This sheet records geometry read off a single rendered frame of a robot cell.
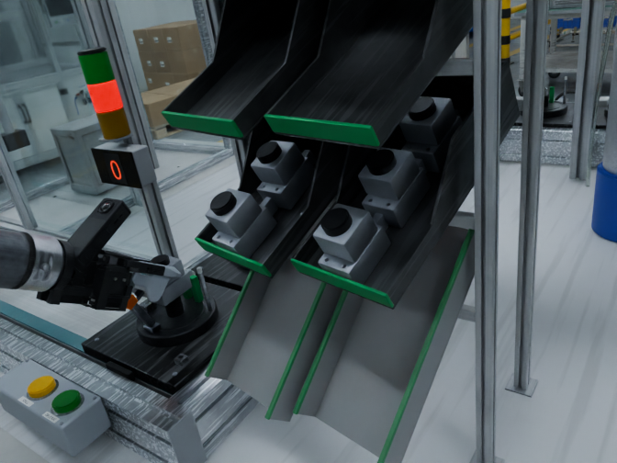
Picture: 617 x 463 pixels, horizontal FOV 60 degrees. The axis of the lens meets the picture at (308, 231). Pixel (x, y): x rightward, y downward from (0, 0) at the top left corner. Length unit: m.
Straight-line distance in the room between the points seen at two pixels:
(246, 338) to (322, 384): 0.15
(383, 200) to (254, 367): 0.31
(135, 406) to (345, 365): 0.33
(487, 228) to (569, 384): 0.43
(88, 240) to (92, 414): 0.26
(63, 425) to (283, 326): 0.35
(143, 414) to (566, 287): 0.81
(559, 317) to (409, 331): 0.48
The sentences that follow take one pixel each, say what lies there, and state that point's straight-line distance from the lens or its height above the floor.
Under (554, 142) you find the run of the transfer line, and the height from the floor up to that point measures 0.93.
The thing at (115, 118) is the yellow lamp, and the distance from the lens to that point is 1.05.
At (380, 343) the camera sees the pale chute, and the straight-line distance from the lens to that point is 0.67.
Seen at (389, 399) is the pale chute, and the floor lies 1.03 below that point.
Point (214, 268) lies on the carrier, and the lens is 1.11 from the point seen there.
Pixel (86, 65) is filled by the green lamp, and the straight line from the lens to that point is 1.04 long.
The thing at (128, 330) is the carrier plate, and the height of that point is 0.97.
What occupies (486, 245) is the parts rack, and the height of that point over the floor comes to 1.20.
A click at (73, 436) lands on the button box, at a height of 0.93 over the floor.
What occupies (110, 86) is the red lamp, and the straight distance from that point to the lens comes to 1.04.
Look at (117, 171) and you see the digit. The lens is 1.07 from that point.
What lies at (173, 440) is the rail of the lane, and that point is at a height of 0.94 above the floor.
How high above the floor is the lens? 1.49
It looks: 26 degrees down
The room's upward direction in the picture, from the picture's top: 9 degrees counter-clockwise
